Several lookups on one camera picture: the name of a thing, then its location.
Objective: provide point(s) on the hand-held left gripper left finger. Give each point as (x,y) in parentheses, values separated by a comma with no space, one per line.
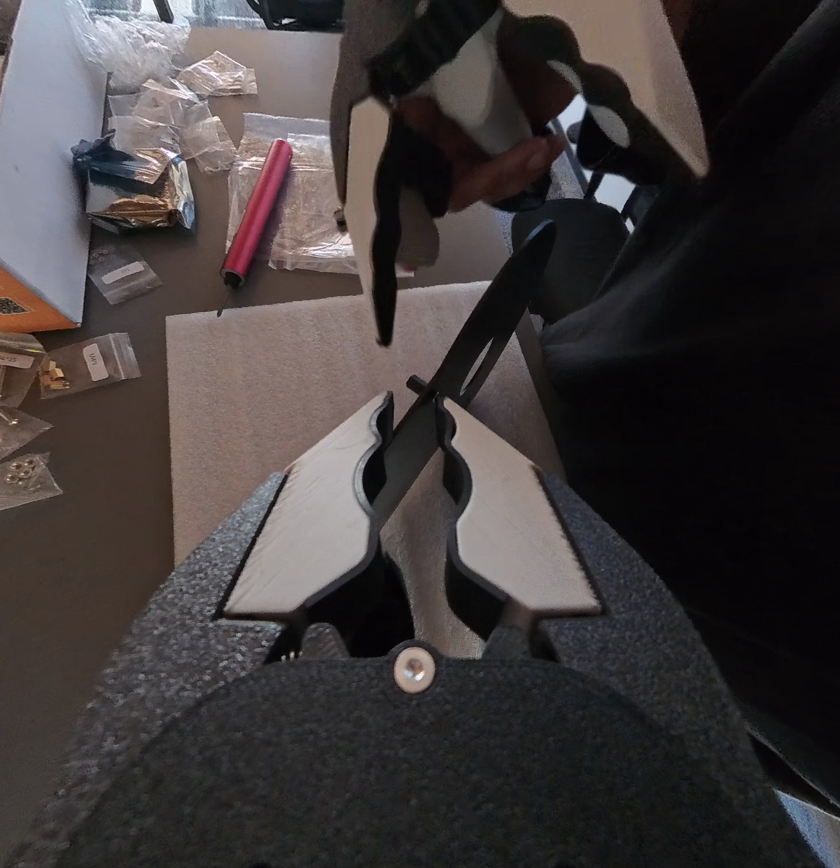
(305,536)

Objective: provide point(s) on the dark foil parts bag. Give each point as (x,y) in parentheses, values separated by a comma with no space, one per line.
(135,190)

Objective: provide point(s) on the pink electric screwdriver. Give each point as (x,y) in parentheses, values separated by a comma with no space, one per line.
(257,203)

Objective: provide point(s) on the scattered small hardware bags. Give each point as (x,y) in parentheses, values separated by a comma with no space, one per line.
(115,278)

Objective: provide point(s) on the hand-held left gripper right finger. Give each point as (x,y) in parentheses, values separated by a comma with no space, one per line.
(528,536)

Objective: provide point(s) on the dark grey desk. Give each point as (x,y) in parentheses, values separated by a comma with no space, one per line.
(121,576)

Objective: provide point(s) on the black metal plate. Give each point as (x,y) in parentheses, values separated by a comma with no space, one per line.
(461,380)

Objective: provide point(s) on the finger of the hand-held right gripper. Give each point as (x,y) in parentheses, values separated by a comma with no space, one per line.
(364,203)
(637,54)

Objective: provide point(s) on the white foam sheet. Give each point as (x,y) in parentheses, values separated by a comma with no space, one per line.
(257,380)

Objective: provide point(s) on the orange cardboard box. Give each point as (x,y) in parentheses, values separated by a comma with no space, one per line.
(33,169)

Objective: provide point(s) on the person's right hand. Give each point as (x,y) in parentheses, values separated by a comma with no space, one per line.
(508,176)

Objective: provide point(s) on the small black spacer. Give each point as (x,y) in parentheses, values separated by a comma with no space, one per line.
(417,384)

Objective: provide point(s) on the large clear plastic bag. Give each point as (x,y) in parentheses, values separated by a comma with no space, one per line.
(305,203)

